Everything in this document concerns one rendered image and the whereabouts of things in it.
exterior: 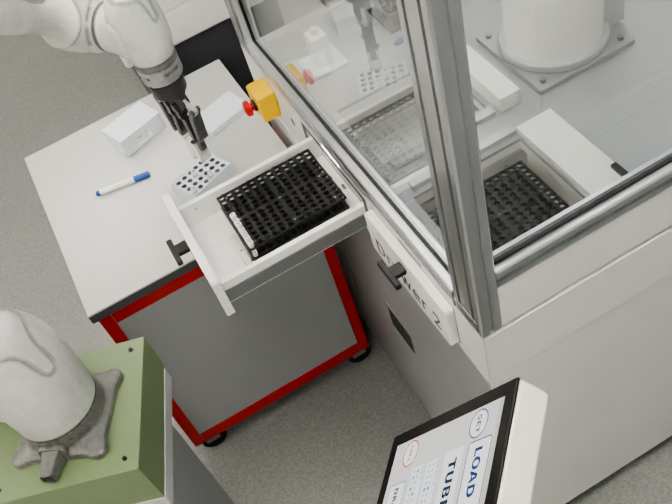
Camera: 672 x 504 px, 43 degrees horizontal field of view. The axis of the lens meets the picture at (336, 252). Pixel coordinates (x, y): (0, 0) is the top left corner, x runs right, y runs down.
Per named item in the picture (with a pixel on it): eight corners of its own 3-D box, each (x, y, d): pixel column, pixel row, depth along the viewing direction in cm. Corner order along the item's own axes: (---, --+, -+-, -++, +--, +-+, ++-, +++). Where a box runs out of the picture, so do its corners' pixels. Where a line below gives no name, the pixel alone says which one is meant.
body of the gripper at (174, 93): (137, 81, 177) (154, 114, 184) (164, 93, 173) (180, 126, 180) (163, 59, 180) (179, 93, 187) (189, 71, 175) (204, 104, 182)
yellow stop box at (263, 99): (263, 125, 199) (254, 102, 194) (251, 109, 204) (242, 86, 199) (282, 115, 200) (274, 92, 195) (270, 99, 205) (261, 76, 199)
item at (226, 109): (213, 137, 213) (211, 132, 212) (193, 124, 218) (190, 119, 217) (250, 107, 217) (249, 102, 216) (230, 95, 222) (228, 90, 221)
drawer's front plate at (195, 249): (228, 317, 169) (210, 285, 161) (178, 228, 187) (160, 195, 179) (236, 313, 169) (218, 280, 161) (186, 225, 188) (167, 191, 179)
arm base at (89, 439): (6, 491, 149) (-11, 476, 145) (37, 383, 164) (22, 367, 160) (102, 479, 146) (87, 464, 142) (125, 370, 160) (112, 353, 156)
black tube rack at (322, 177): (258, 269, 173) (248, 250, 168) (225, 217, 184) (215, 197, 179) (352, 217, 176) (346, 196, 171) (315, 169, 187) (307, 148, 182)
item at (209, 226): (231, 303, 169) (221, 285, 165) (186, 225, 186) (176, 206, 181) (403, 207, 175) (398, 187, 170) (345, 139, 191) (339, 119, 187)
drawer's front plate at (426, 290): (451, 347, 154) (444, 313, 145) (373, 247, 172) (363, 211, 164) (460, 342, 154) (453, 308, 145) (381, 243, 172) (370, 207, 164)
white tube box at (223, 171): (199, 208, 198) (193, 197, 196) (176, 195, 203) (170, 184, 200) (235, 173, 203) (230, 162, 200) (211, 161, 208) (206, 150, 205)
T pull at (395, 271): (397, 292, 154) (396, 287, 153) (377, 266, 159) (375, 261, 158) (414, 282, 154) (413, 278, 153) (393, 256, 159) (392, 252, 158)
